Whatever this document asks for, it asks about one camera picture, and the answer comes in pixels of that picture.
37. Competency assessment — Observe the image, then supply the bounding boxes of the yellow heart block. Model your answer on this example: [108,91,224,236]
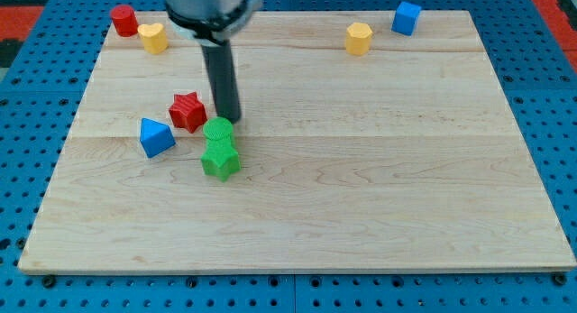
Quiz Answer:
[137,23,169,54]

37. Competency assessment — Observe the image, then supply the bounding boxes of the green cylinder block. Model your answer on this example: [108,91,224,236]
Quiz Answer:
[203,116,235,148]

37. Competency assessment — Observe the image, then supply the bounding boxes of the blue cube block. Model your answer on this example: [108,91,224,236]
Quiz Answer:
[391,1,422,36]

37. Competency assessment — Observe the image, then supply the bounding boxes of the yellow hexagon block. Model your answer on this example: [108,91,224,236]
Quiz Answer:
[344,23,373,56]

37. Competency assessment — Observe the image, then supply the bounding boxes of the wooden board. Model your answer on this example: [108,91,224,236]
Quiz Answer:
[19,11,576,275]

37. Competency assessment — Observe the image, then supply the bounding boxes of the red star block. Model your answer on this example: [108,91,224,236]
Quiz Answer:
[169,91,207,133]

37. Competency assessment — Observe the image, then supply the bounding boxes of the green star block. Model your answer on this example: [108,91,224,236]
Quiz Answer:
[201,144,241,182]

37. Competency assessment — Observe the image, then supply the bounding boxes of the blue triangle block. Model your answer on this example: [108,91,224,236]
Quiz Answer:
[139,118,176,158]

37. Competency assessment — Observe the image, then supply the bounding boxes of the red cylinder block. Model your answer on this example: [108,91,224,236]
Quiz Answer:
[109,5,139,37]

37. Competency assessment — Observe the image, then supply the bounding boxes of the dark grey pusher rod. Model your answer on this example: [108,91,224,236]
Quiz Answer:
[201,41,242,123]

